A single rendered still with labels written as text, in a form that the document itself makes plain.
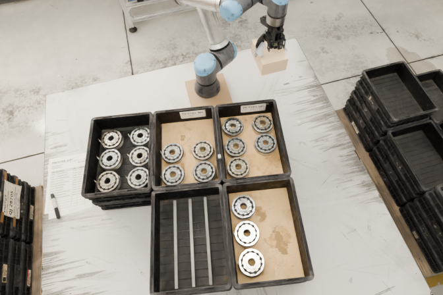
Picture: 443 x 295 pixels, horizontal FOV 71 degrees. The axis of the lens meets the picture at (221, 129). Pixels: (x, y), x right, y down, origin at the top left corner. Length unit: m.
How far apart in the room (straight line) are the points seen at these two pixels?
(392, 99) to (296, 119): 0.76
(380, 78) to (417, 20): 1.43
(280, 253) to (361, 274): 0.38
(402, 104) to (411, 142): 0.25
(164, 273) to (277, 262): 0.46
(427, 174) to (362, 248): 0.82
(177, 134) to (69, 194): 0.62
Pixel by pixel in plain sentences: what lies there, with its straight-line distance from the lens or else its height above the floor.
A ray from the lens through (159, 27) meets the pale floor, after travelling 3.33.
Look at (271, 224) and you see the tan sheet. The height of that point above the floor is 0.83.
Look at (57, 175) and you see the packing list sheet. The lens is 1.83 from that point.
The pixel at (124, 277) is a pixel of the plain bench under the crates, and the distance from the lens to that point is 1.56.
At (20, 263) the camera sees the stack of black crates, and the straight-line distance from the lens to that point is 2.29.
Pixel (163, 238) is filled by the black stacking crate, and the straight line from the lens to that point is 1.40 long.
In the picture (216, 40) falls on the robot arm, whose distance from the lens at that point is 1.67.
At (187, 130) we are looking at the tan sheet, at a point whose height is 0.83.
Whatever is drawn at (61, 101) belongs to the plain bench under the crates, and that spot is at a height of 0.70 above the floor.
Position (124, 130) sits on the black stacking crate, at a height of 0.83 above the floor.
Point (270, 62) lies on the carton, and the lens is 1.42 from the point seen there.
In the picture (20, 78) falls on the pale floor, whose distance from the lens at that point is 3.44.
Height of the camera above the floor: 2.18
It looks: 61 degrees down
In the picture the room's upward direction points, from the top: 5 degrees counter-clockwise
